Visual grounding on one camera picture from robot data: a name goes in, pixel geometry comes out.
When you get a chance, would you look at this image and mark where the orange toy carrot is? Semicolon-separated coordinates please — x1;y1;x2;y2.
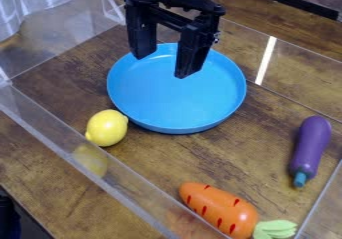
179;182;297;239

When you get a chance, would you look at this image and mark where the clear acrylic corner bracket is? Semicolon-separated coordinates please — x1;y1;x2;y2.
102;0;126;25

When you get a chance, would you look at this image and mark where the purple toy eggplant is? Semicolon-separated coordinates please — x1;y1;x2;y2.
289;116;331;188

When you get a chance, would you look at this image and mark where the yellow toy lemon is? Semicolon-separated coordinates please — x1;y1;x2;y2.
86;109;128;147

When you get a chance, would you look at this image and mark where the blue round plate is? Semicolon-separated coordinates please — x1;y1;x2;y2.
107;43;247;134

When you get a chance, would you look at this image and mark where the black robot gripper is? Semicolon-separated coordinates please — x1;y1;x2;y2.
124;0;226;79

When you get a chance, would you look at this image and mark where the clear acrylic enclosure wall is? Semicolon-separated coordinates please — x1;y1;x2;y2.
0;0;342;239

